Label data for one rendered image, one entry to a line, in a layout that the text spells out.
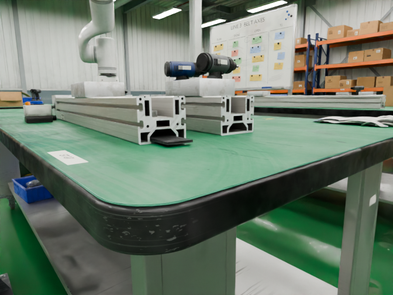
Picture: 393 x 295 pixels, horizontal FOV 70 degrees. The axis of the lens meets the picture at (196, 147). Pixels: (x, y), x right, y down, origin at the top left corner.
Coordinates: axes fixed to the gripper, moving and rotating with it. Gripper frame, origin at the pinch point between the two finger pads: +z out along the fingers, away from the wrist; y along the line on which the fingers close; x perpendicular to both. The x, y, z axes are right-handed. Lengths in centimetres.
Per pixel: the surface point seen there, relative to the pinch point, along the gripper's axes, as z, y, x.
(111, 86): -8, 17, 55
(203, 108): -3, 5, 81
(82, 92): -7, 24, 53
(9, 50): -172, -16, -1102
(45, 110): -1.1, 30.1, 22.8
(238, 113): -2, -2, 85
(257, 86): -18, -257, -142
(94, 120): 0, 24, 60
